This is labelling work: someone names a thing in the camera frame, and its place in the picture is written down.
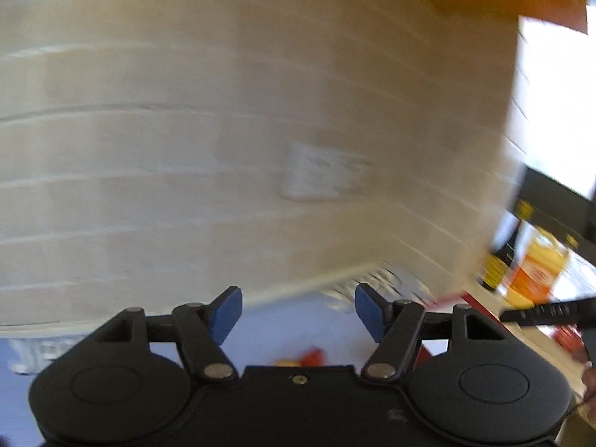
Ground orange label plastic bottle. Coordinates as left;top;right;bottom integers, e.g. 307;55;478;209
499;226;571;309

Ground red fruit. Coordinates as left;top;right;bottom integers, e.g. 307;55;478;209
298;345;327;368

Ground red packet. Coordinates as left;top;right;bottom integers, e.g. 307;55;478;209
552;325;584;351

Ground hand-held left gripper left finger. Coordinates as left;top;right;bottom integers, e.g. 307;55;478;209
99;286;244;383

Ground dark sauce bottle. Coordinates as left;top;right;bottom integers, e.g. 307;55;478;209
477;201;534;292

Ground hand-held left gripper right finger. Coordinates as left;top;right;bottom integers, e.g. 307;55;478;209
355;283;509;382

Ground bright window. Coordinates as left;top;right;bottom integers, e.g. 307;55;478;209
505;15;596;203

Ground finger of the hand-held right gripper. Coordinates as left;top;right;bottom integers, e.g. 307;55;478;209
500;296;596;327

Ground white wire rack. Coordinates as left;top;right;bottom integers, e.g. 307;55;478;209
319;263;437;314

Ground white patterned cloth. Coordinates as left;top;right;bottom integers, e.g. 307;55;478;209
7;333;92;375

